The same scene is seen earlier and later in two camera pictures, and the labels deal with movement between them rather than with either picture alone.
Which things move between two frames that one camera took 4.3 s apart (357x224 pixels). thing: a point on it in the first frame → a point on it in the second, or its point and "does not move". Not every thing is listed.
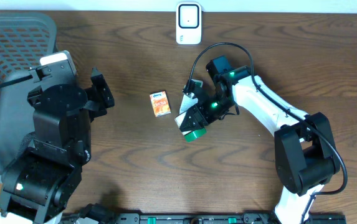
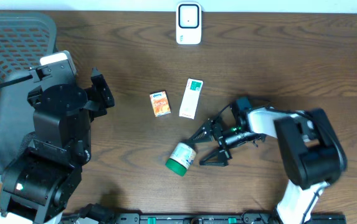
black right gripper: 200,116 → 210,129
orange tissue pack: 161,103 does not move
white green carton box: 189,99 does not move
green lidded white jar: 190,135 → 182,157
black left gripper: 93,106 does not move
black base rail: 218,218 does not move
